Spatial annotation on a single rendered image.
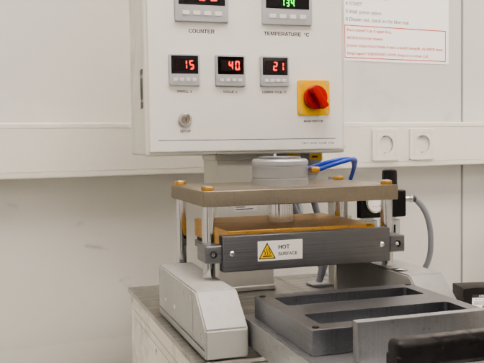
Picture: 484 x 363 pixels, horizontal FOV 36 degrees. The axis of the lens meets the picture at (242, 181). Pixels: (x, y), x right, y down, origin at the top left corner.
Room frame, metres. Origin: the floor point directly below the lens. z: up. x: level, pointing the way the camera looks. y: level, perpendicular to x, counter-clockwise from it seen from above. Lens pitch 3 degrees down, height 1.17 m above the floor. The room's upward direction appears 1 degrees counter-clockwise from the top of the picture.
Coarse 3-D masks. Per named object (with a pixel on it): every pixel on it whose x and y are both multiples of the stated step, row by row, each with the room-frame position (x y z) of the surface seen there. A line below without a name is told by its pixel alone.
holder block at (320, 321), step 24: (360, 288) 0.87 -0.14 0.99; (384, 288) 0.87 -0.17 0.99; (408, 288) 0.87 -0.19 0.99; (264, 312) 0.80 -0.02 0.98; (288, 312) 0.75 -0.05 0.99; (312, 312) 0.75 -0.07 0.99; (336, 312) 0.75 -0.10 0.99; (360, 312) 0.76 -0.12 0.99; (384, 312) 0.77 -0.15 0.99; (408, 312) 0.78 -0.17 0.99; (432, 312) 0.79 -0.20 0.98; (288, 336) 0.73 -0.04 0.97; (312, 336) 0.68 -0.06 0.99; (336, 336) 0.68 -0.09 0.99
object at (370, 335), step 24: (456, 312) 0.68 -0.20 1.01; (480, 312) 0.68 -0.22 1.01; (264, 336) 0.77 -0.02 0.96; (360, 336) 0.64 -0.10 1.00; (384, 336) 0.65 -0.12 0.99; (288, 360) 0.71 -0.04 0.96; (312, 360) 0.67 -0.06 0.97; (336, 360) 0.66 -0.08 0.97; (360, 360) 0.64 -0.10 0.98; (384, 360) 0.65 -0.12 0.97
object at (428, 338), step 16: (400, 336) 0.59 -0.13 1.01; (416, 336) 0.59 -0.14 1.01; (432, 336) 0.59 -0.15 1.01; (448, 336) 0.59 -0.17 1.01; (464, 336) 0.60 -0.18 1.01; (480, 336) 0.60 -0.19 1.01; (400, 352) 0.58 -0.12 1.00; (416, 352) 0.58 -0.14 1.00; (432, 352) 0.59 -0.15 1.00; (448, 352) 0.59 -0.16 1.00; (464, 352) 0.60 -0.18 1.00; (480, 352) 0.60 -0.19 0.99
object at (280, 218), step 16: (272, 208) 1.02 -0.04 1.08; (288, 208) 1.02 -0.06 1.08; (224, 224) 1.00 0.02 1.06; (240, 224) 1.00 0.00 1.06; (256, 224) 0.99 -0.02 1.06; (272, 224) 0.99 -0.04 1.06; (288, 224) 0.99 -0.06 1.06; (304, 224) 0.98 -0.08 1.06; (320, 224) 0.98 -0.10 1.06; (336, 224) 0.98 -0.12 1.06; (352, 224) 0.98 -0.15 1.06; (368, 224) 0.98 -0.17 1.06
